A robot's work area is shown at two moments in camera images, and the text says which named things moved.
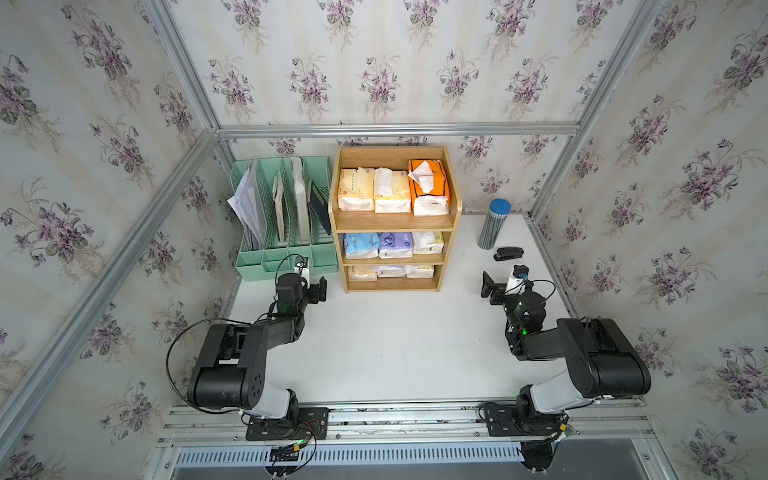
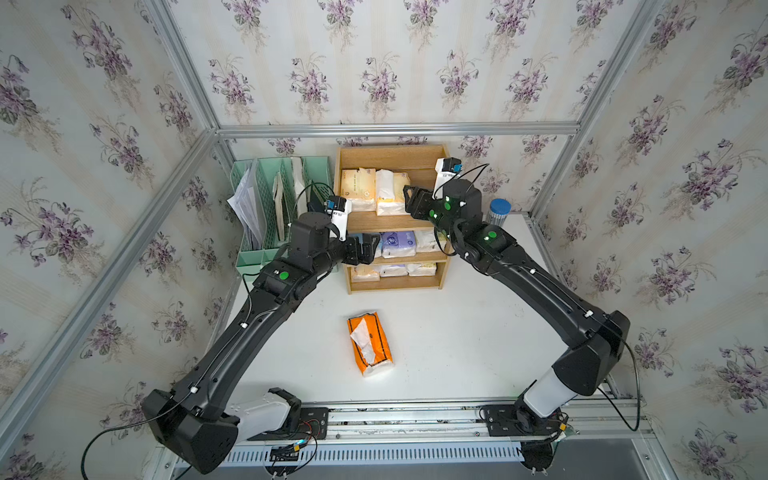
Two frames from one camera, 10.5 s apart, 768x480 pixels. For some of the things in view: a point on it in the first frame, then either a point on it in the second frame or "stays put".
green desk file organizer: [283, 207] stays put
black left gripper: [312, 296] to [352, 257]
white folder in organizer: [301, 202] stays put
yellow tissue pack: [391, 191] stays put
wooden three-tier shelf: [394, 210] stays put
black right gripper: [488, 286] to [419, 199]
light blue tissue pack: [361, 245] stays put
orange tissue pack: [428, 188] to [370, 342]
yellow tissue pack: [356, 189] stays put
